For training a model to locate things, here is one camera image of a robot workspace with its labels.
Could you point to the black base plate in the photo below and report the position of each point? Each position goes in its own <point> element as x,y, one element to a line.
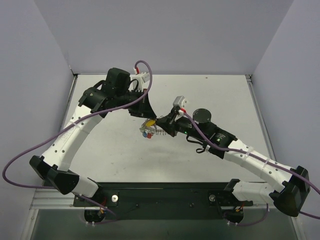
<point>163,201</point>

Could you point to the aluminium rail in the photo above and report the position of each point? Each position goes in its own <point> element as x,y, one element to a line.
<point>50,199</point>

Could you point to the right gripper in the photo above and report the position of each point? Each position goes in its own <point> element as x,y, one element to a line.
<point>171,124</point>

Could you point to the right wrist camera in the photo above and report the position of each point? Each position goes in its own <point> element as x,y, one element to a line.
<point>179,104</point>

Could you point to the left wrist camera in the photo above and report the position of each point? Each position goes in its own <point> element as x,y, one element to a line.
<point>139,80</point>

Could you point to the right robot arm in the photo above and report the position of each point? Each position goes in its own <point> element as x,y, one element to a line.
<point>283,186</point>

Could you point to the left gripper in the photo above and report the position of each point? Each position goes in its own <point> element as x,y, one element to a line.
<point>141,104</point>

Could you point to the yellow tag key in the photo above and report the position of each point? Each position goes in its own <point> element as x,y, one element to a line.
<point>150,123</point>

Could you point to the metal disc keyring holder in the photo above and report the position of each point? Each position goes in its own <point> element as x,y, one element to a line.
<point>153,130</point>

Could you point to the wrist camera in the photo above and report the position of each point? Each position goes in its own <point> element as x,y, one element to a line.
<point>179,104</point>
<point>139,80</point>

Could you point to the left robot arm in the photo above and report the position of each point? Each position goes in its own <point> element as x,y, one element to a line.
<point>119,90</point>

